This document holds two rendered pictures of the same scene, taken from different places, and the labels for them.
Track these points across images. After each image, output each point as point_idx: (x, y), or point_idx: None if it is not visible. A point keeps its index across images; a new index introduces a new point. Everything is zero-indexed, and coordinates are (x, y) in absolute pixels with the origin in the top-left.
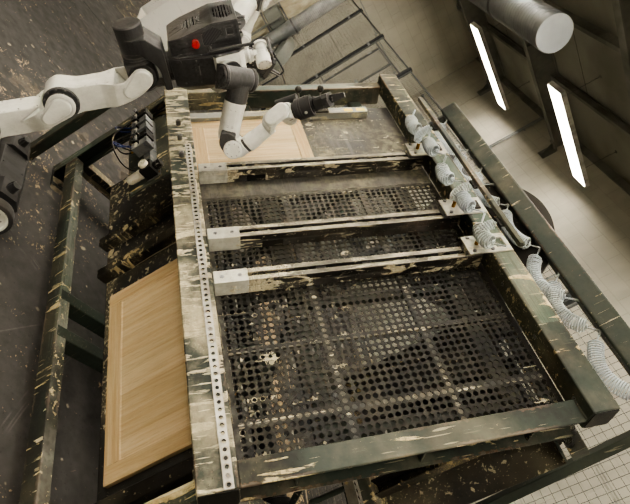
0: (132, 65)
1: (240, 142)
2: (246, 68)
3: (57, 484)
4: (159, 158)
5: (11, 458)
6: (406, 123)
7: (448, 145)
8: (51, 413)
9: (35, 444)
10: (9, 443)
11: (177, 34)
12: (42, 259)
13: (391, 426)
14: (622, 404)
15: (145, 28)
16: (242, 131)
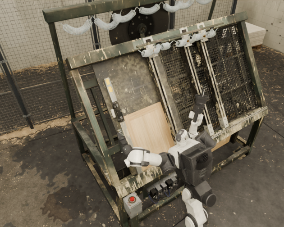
0: None
1: (196, 133)
2: (206, 137)
3: (219, 155)
4: (171, 172)
5: (228, 165)
6: (148, 56)
7: (88, 26)
8: (226, 161)
9: (232, 160)
10: (226, 168)
11: (208, 174)
12: (174, 201)
13: (247, 71)
14: None
15: (200, 194)
16: (142, 143)
